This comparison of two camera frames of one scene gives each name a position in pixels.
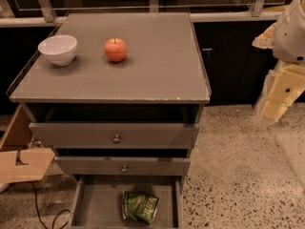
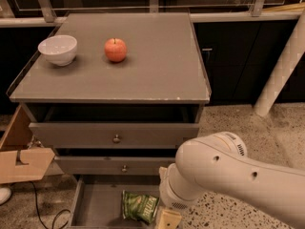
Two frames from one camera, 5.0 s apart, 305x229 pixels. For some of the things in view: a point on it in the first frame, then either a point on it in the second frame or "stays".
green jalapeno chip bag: (139, 208) stays
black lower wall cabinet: (236, 71) stays
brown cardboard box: (19, 163) stays
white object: (4, 185) -> (5, 195)
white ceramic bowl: (59, 50) stays
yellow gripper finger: (265, 40) -> (163, 172)
